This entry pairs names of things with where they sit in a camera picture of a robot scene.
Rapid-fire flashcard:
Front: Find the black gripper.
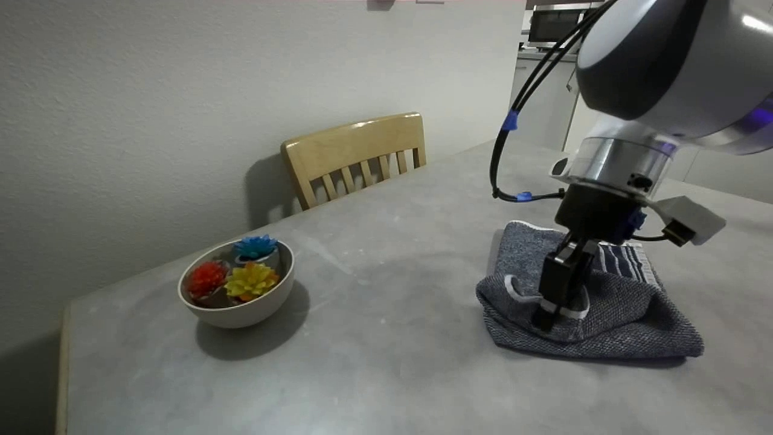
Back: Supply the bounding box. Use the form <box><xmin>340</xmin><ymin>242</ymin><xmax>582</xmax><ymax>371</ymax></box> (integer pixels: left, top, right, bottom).
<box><xmin>531</xmin><ymin>185</ymin><xmax>645</xmax><ymax>333</ymax></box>

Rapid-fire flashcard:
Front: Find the gray towel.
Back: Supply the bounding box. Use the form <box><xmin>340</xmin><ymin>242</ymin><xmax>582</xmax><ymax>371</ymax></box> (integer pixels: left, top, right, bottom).
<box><xmin>476</xmin><ymin>220</ymin><xmax>703</xmax><ymax>365</ymax></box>

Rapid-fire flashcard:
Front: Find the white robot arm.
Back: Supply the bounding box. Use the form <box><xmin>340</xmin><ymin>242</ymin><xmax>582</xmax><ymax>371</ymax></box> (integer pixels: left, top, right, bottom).
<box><xmin>531</xmin><ymin>0</ymin><xmax>773</xmax><ymax>332</ymax></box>

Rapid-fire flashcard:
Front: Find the microwave oven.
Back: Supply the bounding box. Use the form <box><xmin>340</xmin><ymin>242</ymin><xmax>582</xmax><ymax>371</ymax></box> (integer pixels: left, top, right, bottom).
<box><xmin>528</xmin><ymin>2</ymin><xmax>596</xmax><ymax>48</ymax></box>

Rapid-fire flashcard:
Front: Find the light wooden chair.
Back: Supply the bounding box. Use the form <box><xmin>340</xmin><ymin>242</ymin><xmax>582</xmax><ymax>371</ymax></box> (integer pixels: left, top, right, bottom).
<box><xmin>284</xmin><ymin>112</ymin><xmax>429</xmax><ymax>211</ymax></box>

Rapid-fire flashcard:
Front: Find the blue toy flower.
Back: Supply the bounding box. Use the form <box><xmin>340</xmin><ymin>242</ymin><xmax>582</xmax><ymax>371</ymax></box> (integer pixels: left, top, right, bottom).
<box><xmin>234</xmin><ymin>235</ymin><xmax>279</xmax><ymax>262</ymax></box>

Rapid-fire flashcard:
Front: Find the yellow toy flower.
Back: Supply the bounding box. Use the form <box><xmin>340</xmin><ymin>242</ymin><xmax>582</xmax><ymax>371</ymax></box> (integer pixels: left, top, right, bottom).
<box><xmin>226</xmin><ymin>264</ymin><xmax>280</xmax><ymax>302</ymax></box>

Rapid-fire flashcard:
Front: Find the cream ceramic bowl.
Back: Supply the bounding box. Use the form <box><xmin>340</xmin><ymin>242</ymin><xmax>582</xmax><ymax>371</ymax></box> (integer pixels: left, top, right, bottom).
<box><xmin>176</xmin><ymin>237</ymin><xmax>295</xmax><ymax>329</ymax></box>

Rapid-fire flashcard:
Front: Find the red toy flower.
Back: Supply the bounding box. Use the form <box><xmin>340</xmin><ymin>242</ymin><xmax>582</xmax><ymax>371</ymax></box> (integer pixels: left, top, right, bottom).
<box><xmin>188</xmin><ymin>262</ymin><xmax>228</xmax><ymax>297</ymax></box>

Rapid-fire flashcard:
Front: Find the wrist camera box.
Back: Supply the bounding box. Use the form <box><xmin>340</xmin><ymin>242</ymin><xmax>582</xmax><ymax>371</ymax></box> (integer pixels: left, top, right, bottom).
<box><xmin>656</xmin><ymin>197</ymin><xmax>728</xmax><ymax>246</ymax></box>

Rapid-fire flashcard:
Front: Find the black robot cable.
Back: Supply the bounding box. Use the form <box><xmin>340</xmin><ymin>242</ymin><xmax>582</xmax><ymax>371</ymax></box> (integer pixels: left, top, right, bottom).
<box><xmin>489</xmin><ymin>2</ymin><xmax>615</xmax><ymax>204</ymax></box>

